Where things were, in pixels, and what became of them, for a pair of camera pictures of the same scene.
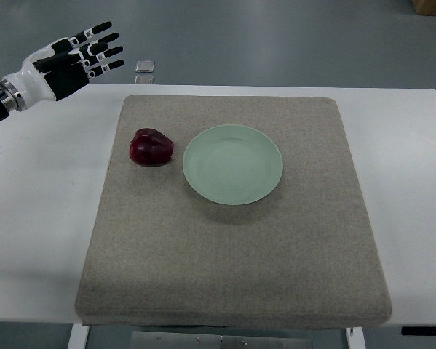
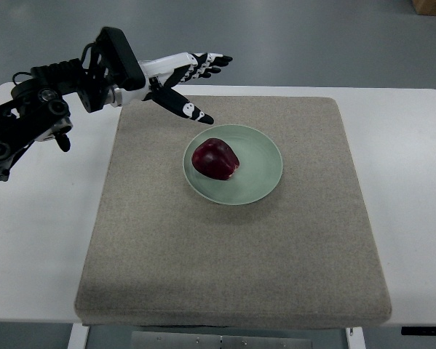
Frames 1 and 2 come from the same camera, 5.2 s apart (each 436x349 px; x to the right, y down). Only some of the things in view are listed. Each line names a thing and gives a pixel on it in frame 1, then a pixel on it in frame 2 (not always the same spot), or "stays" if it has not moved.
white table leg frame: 78,337 stays
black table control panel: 426,331 stays
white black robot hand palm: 17,92 -> 162,68
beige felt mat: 303,255 stays
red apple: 149,147 -> 215,158
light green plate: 232,164 stays
